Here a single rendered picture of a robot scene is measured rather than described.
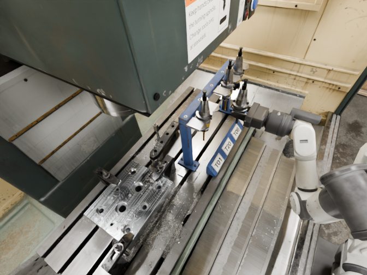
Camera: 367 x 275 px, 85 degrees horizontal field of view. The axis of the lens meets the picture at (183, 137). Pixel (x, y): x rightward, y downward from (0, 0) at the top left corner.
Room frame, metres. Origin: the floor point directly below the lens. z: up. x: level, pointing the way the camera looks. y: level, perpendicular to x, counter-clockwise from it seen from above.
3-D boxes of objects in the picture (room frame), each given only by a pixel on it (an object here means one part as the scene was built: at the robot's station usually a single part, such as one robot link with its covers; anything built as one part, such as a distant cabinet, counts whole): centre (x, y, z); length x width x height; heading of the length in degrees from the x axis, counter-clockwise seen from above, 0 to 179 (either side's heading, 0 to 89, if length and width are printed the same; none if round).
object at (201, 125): (0.50, -0.06, 1.21); 0.07 x 0.05 x 0.01; 54
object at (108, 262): (0.16, 0.26, 0.97); 0.13 x 0.03 x 0.15; 144
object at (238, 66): (0.81, -0.28, 1.26); 0.04 x 0.04 x 0.07
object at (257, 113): (0.52, -0.32, 1.19); 0.13 x 0.12 x 0.10; 144
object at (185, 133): (0.54, -0.01, 1.05); 0.10 x 0.05 x 0.30; 54
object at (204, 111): (0.55, -0.09, 1.26); 0.04 x 0.04 x 0.07
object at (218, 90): (0.68, -0.19, 1.21); 0.07 x 0.05 x 0.01; 54
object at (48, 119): (0.70, 0.49, 1.16); 0.48 x 0.05 x 0.51; 144
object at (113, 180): (0.46, 0.35, 0.97); 0.13 x 0.03 x 0.15; 54
